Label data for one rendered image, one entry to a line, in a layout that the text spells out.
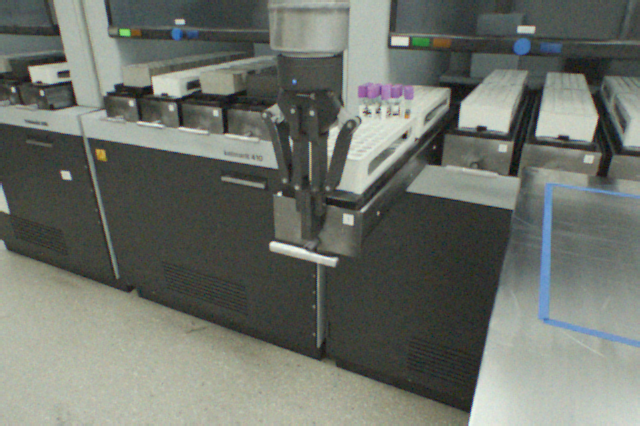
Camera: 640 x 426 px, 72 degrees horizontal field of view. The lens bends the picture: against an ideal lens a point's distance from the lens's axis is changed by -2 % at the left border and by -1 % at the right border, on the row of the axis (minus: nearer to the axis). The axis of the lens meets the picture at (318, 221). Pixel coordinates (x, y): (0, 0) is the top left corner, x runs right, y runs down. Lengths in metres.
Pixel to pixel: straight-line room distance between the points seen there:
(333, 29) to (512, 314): 0.33
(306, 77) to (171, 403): 1.15
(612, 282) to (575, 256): 0.05
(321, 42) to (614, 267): 0.37
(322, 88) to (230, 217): 0.85
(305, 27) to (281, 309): 1.01
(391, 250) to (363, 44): 0.49
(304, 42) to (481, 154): 0.57
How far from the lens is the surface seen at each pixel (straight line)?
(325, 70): 0.51
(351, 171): 0.61
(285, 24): 0.51
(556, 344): 0.40
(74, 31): 1.70
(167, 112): 1.34
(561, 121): 0.99
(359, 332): 1.29
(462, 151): 0.98
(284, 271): 1.29
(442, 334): 1.21
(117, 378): 1.60
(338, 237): 0.62
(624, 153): 0.98
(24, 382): 1.72
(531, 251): 0.52
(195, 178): 1.34
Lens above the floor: 1.05
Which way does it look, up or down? 26 degrees down
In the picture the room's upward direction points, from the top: straight up
